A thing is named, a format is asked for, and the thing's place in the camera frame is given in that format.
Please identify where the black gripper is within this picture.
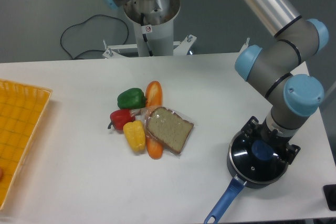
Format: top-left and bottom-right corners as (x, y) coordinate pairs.
(241, 116), (301, 165)

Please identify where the glass pot lid blue knob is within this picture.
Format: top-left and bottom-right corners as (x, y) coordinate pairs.
(228, 131), (289, 184)

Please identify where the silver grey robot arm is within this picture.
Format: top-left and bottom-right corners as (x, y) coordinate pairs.
(104, 0), (329, 163)

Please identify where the black device at table edge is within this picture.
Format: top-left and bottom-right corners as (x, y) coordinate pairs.
(323, 184), (336, 211)

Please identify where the bagged brown bread slice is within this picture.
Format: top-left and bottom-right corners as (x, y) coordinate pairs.
(140, 106), (194, 156)

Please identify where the orange baguette bread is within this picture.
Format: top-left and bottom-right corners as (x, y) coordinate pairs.
(145, 81), (163, 159)

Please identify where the yellow bell pepper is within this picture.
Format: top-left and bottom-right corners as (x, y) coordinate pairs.
(123, 120), (146, 152)

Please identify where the green bell pepper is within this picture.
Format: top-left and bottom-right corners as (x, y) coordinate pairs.
(117, 88), (146, 109)

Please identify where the red bell pepper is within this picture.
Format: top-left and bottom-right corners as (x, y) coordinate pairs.
(107, 109), (135, 131)

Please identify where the yellow woven basket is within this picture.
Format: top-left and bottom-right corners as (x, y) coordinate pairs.
(1, 79), (53, 209)

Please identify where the dark saucepan blue handle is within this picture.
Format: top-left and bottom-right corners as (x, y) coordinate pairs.
(203, 131), (290, 224)

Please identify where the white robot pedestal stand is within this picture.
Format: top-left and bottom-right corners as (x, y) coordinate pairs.
(102, 0), (250, 59)

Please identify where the black cable on floor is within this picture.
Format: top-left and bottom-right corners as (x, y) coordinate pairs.
(60, 14), (130, 60)

